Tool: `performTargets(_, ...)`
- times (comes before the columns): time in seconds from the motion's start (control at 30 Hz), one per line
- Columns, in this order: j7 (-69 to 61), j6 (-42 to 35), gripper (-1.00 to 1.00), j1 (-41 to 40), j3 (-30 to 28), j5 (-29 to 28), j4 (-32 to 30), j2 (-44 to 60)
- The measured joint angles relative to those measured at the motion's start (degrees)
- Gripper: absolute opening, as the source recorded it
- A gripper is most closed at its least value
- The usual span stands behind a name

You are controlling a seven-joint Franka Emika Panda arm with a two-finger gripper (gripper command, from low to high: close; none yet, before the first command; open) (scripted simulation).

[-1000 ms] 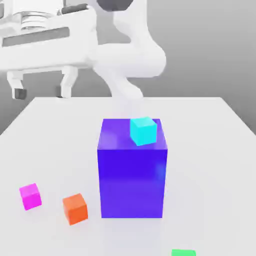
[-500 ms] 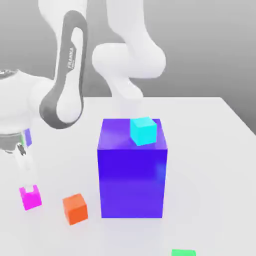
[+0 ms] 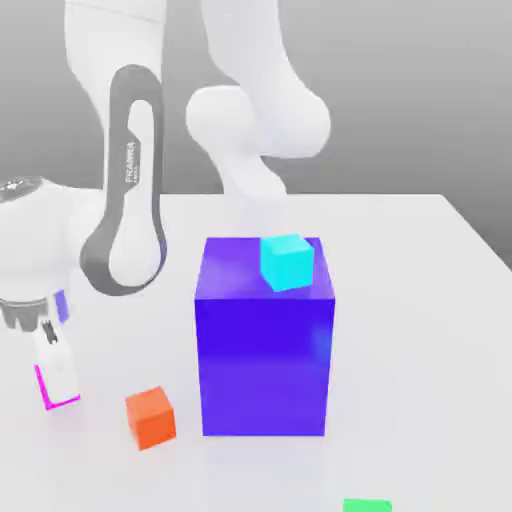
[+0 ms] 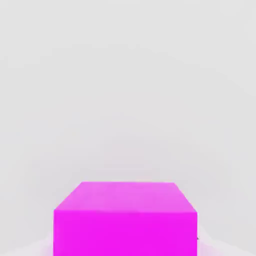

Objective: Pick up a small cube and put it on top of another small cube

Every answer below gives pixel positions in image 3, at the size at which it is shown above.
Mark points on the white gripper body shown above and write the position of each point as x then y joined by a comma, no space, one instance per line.
58,368

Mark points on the small magenta cube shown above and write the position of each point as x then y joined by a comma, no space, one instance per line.
46,404

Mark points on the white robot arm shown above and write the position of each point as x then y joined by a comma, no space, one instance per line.
136,256

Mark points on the small orange cube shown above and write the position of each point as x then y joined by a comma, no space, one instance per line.
154,424

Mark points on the small cyan cube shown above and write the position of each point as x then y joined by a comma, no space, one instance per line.
288,268

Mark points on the small green cube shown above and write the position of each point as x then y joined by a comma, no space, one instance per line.
366,506

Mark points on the large blue box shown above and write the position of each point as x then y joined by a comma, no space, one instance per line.
260,360

